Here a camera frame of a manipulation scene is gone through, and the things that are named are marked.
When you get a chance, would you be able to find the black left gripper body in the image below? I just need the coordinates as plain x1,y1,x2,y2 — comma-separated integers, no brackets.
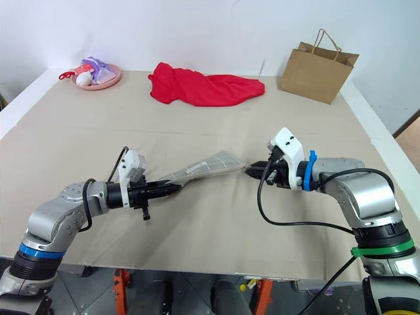
126,175,154,221

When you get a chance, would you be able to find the purple toy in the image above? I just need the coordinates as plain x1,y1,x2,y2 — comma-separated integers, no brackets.
81,57,116,83

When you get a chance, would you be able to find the pink plate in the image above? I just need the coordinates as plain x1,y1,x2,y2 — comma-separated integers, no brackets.
70,64,122,91

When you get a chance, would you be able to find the dark rounded shape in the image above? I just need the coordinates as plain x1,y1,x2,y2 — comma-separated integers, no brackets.
209,278,253,315

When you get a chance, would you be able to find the beige cardboard table cover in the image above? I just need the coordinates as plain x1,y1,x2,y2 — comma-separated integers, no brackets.
0,67,408,283

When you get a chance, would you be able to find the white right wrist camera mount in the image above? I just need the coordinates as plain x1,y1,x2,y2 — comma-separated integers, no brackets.
266,127,311,191

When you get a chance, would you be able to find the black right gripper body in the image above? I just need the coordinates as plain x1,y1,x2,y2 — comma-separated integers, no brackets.
262,147,291,188

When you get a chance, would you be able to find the red handled toy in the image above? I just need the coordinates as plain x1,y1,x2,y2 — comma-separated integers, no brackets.
58,64,95,81

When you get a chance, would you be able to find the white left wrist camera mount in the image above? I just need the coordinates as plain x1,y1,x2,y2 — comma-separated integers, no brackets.
117,149,148,211

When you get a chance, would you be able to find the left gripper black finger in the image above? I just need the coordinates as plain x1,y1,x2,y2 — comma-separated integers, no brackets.
149,181,181,192
150,189,180,200

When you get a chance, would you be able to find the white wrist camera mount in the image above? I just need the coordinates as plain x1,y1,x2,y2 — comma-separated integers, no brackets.
117,149,148,211
266,127,311,191

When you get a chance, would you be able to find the brown paper bag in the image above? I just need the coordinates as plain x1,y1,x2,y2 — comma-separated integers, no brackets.
277,28,360,105

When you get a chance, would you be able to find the blue right wrist clamp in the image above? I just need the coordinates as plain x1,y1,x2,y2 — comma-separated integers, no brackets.
301,150,319,192

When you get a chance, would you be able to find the orange metal frame leg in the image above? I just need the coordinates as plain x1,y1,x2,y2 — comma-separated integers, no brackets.
257,277,274,315
113,267,132,315

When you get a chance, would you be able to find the red cloth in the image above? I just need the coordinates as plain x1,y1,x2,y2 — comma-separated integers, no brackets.
147,61,266,108

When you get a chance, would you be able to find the white plush toy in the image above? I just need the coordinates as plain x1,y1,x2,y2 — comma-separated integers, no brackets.
75,72,95,87

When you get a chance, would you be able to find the grey checked cloth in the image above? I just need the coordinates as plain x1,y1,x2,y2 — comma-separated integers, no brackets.
157,150,249,190

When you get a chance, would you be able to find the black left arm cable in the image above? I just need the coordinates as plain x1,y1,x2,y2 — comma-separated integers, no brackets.
81,146,129,232

